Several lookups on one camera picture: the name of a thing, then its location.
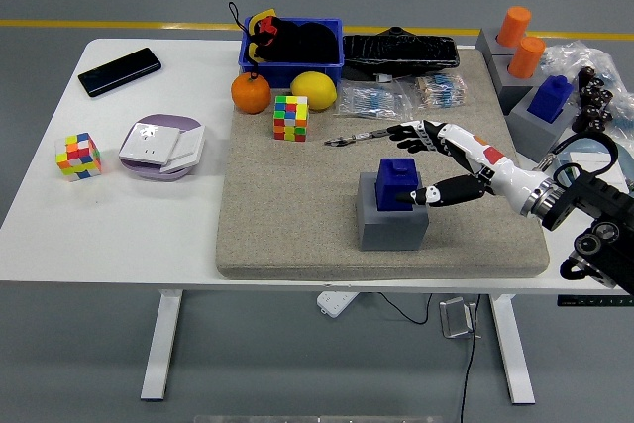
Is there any crumpled clear plastic bag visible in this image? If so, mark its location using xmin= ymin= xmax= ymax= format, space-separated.
xmin=539 ymin=40 xmax=634 ymax=147

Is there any blue plastic bin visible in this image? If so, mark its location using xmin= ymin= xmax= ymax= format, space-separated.
xmin=238 ymin=17 xmax=345 ymax=91

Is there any grey-brown fabric mat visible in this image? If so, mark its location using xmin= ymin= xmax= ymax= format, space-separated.
xmin=215 ymin=49 xmax=551 ymax=281

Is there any black smartphone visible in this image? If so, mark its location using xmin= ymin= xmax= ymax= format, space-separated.
xmin=77 ymin=47 xmax=163 ymax=99

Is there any black table control panel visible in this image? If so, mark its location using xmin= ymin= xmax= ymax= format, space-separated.
xmin=556 ymin=294 xmax=634 ymax=307

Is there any large clear bag of resistors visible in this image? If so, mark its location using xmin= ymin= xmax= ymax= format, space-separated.
xmin=332 ymin=79 xmax=415 ymax=123

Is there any orange fruit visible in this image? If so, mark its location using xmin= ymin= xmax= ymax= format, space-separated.
xmin=230 ymin=71 xmax=273 ymax=115

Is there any black floor cable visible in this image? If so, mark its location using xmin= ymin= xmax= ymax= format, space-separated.
xmin=378 ymin=292 xmax=482 ymax=423

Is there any blue square seal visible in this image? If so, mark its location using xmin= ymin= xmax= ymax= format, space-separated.
xmin=526 ymin=74 xmax=575 ymax=125
xmin=374 ymin=158 xmax=422 ymax=212

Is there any scrambled colourful puzzle cube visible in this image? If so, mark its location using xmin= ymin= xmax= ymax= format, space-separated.
xmin=272 ymin=94 xmax=310 ymax=143

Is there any grey round-hole seal holder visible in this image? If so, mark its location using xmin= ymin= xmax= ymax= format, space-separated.
xmin=475 ymin=27 xmax=519 ymax=65
xmin=488 ymin=53 xmax=546 ymax=116

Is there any yellow black tool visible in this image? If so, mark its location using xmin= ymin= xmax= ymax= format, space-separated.
xmin=246 ymin=7 xmax=278 ymax=60

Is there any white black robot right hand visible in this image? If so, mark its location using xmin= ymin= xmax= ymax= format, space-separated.
xmin=386 ymin=119 xmax=546 ymax=216

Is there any grey square seal holder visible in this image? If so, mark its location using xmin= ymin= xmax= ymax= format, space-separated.
xmin=356 ymin=171 xmax=430 ymax=252
xmin=506 ymin=90 xmax=579 ymax=162

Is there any yellow lemon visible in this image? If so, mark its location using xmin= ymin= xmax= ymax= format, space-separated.
xmin=289 ymin=70 xmax=339 ymax=112

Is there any white power strip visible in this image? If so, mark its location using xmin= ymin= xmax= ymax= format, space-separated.
xmin=316 ymin=289 xmax=361 ymax=318

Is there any orange cylinder seal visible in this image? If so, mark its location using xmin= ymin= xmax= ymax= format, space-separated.
xmin=496 ymin=6 xmax=533 ymax=48
xmin=508 ymin=36 xmax=547 ymax=79

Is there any small clear bag of resistors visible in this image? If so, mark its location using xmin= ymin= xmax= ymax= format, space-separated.
xmin=413 ymin=71 xmax=470 ymax=111

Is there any purple plastic tray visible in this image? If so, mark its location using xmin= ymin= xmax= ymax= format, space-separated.
xmin=118 ymin=113 xmax=205 ymax=182

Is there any silver black pen tool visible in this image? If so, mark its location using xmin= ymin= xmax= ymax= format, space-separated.
xmin=324 ymin=128 xmax=395 ymax=148

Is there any silver metal bracket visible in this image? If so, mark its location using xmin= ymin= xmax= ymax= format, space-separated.
xmin=439 ymin=296 xmax=479 ymax=340

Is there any scrambled cube with white base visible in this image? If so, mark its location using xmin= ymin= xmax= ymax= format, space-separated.
xmin=54 ymin=132 xmax=103 ymax=183

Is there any white wall socket panel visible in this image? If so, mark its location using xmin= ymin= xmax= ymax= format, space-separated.
xmin=118 ymin=122 xmax=183 ymax=166

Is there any white table leg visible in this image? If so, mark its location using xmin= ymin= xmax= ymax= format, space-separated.
xmin=140 ymin=289 xmax=184 ymax=402
xmin=488 ymin=293 xmax=537 ymax=405

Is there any white switch panel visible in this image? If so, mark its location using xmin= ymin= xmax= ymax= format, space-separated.
xmin=568 ymin=150 xmax=616 ymax=174
xmin=158 ymin=124 xmax=207 ymax=175

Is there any black round pouch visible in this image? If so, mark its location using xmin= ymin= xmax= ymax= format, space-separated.
xmin=296 ymin=21 xmax=341 ymax=63

